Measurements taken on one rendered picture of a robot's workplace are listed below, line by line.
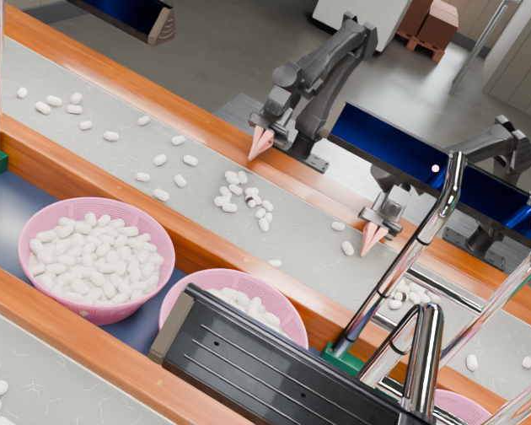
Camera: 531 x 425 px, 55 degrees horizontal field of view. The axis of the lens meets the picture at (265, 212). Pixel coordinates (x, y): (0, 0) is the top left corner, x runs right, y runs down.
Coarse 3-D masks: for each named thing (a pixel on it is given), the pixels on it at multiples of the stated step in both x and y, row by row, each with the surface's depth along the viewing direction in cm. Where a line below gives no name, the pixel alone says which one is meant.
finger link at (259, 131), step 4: (256, 128) 119; (260, 128) 119; (256, 132) 119; (260, 132) 119; (264, 132) 122; (256, 136) 119; (260, 136) 120; (276, 136) 123; (280, 136) 123; (256, 140) 119; (276, 140) 123; (280, 140) 123; (284, 140) 123; (256, 144) 120; (276, 144) 124; (280, 144) 123; (252, 148) 120; (252, 152) 120
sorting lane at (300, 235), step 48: (96, 96) 131; (96, 144) 117; (144, 144) 123; (192, 144) 130; (144, 192) 110; (192, 192) 116; (288, 192) 129; (240, 240) 109; (288, 240) 115; (336, 240) 121; (336, 288) 108; (480, 336) 113; (528, 336) 119; (480, 384) 102; (528, 384) 107
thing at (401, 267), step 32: (448, 160) 85; (448, 192) 76; (416, 256) 80; (384, 288) 86; (448, 288) 83; (512, 288) 77; (352, 320) 93; (384, 320) 90; (480, 320) 82; (448, 352) 87
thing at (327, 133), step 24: (336, 120) 90; (360, 120) 89; (384, 120) 89; (336, 144) 90; (360, 144) 89; (384, 144) 89; (408, 144) 88; (432, 144) 88; (384, 168) 89; (408, 168) 88; (432, 168) 87; (480, 168) 87; (432, 192) 88; (480, 192) 87; (504, 192) 86; (480, 216) 87; (504, 216) 86; (528, 216) 86; (528, 240) 86
